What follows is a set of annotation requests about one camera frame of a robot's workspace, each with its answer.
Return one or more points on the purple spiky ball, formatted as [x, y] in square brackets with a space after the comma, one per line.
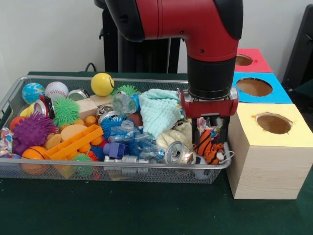
[31, 132]

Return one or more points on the mint green cloth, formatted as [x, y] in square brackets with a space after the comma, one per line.
[159, 110]

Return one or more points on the wooden box with three holes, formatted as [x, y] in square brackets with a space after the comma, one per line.
[269, 169]

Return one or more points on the cream white cloth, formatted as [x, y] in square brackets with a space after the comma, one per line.
[171, 137]

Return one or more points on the white baseball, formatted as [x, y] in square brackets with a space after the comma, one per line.
[56, 90]

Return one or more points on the green tentacle puffer ball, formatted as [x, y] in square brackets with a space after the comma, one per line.
[66, 111]

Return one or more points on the blue globe ball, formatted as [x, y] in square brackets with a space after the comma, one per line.
[33, 93]

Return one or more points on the orange basketball toy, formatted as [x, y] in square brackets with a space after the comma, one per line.
[34, 153]

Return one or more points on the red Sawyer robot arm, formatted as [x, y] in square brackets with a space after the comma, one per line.
[200, 29]

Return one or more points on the dark green table cloth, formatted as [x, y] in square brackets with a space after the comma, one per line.
[146, 210]
[306, 90]

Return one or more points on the yellow smiley ball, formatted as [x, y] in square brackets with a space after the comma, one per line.
[102, 84]

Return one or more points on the orange striped tiger plush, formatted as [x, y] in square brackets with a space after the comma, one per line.
[207, 144]

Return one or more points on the shallow metal mesh bin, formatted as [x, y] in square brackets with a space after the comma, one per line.
[97, 169]

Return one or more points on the black flat panel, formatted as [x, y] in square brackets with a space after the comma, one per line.
[300, 49]

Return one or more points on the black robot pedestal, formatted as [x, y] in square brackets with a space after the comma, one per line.
[111, 61]

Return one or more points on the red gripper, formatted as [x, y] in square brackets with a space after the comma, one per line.
[210, 109]

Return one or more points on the orange plastic building block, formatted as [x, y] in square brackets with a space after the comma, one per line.
[73, 141]

